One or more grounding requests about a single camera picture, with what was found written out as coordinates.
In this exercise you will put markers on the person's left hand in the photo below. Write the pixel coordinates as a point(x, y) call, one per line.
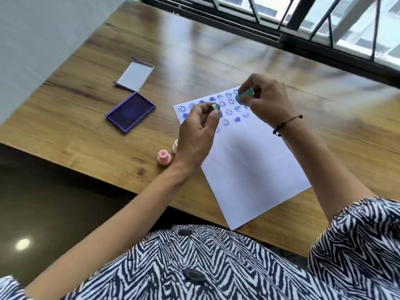
point(193, 137)

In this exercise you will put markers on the person's right hand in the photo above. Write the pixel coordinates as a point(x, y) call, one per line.
point(272, 99)

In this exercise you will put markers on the person's right thumb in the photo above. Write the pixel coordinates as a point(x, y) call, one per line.
point(254, 104)

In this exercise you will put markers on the person's left thumb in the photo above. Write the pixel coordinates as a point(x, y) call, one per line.
point(215, 121)

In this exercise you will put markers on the green round stamp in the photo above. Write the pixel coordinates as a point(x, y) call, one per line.
point(243, 94)

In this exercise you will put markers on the small green stamp cap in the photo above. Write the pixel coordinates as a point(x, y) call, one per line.
point(215, 107)

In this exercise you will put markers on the person's left forearm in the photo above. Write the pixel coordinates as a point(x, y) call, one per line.
point(125, 221)

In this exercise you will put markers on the person's right forearm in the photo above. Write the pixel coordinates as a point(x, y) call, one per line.
point(322, 171)

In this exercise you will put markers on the cream round stamp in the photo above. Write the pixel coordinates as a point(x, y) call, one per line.
point(175, 146)

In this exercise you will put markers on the white stamped paper sheet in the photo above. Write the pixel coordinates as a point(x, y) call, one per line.
point(250, 171)

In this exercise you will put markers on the pink round stamp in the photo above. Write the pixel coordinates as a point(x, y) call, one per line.
point(164, 157)

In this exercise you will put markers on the purple ink pad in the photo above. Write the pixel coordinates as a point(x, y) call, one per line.
point(129, 111)

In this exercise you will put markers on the purple ink pad lid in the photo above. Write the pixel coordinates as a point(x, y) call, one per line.
point(135, 75)

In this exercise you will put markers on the zebra striped shirt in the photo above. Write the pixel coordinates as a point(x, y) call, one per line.
point(250, 271)

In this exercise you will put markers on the black window frame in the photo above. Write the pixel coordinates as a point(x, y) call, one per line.
point(312, 37)

